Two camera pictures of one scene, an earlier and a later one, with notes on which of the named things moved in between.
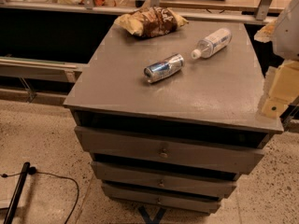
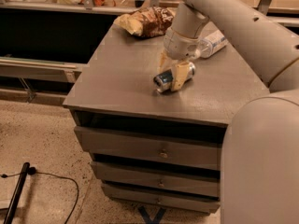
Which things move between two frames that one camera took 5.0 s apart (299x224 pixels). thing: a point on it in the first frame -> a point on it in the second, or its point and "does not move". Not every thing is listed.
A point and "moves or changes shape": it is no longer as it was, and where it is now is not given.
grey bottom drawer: x=163 y=197 does not move
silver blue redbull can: x=154 y=72 moves or changes shape
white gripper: x=289 y=32 -> x=179 y=46
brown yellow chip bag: x=150 y=21 does not move
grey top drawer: x=173 y=150 does not move
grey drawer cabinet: x=168 y=122 does not move
